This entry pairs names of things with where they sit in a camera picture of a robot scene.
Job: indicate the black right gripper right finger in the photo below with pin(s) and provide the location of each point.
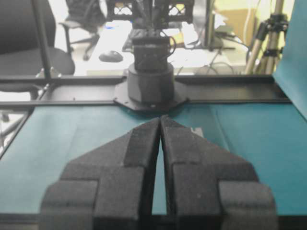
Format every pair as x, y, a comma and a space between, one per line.
210, 188

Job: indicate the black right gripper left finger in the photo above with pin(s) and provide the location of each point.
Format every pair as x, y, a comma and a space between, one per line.
108, 188

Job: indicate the teal table cloth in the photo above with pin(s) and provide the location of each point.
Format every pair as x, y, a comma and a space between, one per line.
271, 136

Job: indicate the white desk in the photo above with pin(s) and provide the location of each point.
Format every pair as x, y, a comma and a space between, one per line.
231, 59

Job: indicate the black computer mouse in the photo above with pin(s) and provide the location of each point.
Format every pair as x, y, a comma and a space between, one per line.
111, 56

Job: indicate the black office chair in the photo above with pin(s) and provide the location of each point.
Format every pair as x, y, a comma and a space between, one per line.
19, 49
87, 15

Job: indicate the black lattice crate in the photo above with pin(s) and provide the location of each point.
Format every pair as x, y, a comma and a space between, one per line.
150, 10

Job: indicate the black aluminium frame rail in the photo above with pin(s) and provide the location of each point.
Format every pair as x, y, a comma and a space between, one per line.
109, 90

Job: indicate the camera tripod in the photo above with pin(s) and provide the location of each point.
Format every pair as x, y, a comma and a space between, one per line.
265, 51

